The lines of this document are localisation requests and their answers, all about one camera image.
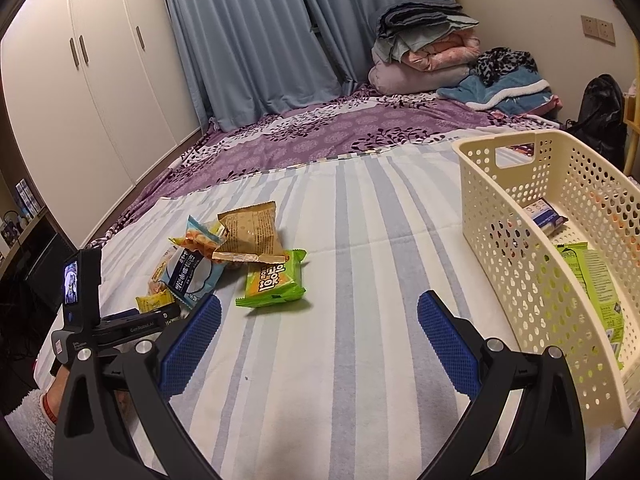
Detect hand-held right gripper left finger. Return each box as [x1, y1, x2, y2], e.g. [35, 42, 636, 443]
[52, 294, 223, 480]

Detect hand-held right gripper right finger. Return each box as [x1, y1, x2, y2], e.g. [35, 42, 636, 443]
[417, 290, 586, 480]

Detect yellow snack packet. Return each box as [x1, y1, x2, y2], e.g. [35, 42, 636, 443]
[136, 290, 176, 314]

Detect clear yellow bun packet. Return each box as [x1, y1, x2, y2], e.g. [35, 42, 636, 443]
[149, 246, 180, 297]

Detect blue white snack packet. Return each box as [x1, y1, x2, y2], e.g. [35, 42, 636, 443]
[159, 247, 227, 309]

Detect cream perforated plastic basket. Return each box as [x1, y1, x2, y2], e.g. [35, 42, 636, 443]
[451, 129, 640, 430]

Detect bright green snack packet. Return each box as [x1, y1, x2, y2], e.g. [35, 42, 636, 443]
[236, 249, 307, 309]

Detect orange blue snack packet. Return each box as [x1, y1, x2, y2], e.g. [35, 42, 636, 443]
[180, 215, 227, 253]

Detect brown snack packet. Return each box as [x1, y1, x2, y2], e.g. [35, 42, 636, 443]
[212, 201, 287, 264]

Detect person's left forearm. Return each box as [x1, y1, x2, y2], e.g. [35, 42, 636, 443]
[2, 362, 68, 480]

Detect dark flat panel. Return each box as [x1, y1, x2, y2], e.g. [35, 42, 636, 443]
[25, 232, 76, 311]

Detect wooden side desk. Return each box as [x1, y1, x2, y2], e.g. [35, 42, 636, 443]
[0, 205, 51, 281]

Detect blue white boxes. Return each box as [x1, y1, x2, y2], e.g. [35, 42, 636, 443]
[15, 180, 41, 221]

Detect blue white striped blanket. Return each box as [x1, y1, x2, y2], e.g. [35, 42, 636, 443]
[32, 135, 640, 480]

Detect light green snack packet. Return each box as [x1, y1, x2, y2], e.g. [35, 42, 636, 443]
[556, 242, 591, 291]

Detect small blue white packet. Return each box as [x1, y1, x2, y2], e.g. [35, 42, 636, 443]
[522, 198, 569, 236]

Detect pale green snack packet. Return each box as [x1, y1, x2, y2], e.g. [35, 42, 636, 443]
[580, 249, 626, 333]

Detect white wardrobe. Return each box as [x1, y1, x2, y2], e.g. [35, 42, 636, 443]
[0, 0, 203, 241]

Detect purple floral bedsheet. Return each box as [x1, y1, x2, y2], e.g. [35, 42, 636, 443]
[80, 85, 566, 251]

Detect blue fleece garment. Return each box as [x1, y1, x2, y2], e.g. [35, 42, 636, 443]
[436, 71, 563, 117]

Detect blue curtain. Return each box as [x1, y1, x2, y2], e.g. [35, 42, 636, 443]
[290, 0, 456, 86]
[159, 0, 346, 131]

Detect black backpack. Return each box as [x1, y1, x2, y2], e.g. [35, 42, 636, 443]
[565, 74, 628, 171]

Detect leopard print cloth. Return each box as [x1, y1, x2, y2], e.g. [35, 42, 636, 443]
[472, 47, 538, 87]

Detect pink folded quilt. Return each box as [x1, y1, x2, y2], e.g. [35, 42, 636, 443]
[400, 30, 483, 78]

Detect wooden shelf rack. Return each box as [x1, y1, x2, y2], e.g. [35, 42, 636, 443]
[622, 77, 640, 176]

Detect pale teal folded blanket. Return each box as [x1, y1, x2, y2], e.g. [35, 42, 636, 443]
[372, 15, 481, 63]

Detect dark blue folded blanket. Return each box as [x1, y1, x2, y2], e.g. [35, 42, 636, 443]
[377, 2, 466, 41]

